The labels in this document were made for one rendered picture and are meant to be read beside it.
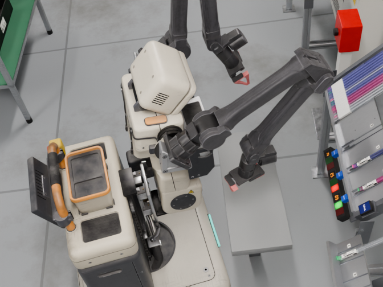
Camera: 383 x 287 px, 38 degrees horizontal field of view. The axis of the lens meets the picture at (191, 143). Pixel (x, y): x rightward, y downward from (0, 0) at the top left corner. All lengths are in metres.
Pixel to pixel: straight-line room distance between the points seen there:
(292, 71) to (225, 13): 2.53
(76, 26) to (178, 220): 2.08
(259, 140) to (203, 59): 2.00
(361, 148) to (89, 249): 1.12
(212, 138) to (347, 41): 1.32
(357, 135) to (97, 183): 1.05
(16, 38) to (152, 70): 2.12
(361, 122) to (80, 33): 2.47
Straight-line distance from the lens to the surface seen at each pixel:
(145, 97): 1.74
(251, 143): 1.86
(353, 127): 2.36
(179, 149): 1.72
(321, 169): 3.11
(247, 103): 1.66
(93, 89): 3.75
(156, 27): 4.10
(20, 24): 3.87
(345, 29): 2.79
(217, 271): 2.53
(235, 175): 2.02
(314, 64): 1.64
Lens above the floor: 2.56
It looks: 51 degrees down
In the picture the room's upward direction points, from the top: 10 degrees counter-clockwise
